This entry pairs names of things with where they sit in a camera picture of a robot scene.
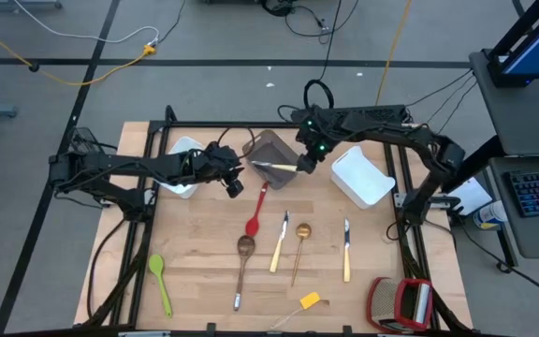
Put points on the backlit black keyboard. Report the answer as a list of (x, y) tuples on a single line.
[(538, 192)]

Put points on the black perforated metal box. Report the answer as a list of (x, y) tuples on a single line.
[(84, 140), (382, 112)]

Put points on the green silicone spoon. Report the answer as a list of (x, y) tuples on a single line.
[(156, 265)]

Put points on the red box grater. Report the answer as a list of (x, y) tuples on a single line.
[(398, 304)]

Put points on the red silicone spoon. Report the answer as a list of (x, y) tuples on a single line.
[(252, 227)]

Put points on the white labelled bottle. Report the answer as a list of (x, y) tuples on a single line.
[(489, 215)]

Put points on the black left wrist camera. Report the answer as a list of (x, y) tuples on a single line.
[(235, 188)]

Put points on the gold metal spoon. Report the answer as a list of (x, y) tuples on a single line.
[(303, 230)]

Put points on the white paper sheet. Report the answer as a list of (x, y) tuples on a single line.
[(473, 196)]

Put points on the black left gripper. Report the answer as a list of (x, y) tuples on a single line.
[(206, 164)]

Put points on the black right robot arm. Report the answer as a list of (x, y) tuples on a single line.
[(391, 133)]

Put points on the grey keyboard desk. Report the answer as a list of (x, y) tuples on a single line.
[(531, 234)]

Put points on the grey plastic bin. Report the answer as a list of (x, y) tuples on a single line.
[(274, 150)]

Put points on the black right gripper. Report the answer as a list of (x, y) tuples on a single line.
[(318, 133)]

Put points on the dark wooden spoon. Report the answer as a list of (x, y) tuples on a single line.
[(245, 245)]

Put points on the white plastic bin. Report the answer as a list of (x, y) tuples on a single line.
[(183, 145), (360, 178)]

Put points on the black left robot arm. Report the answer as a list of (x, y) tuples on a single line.
[(124, 168)]

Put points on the black table frame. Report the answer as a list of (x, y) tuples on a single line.
[(204, 124)]

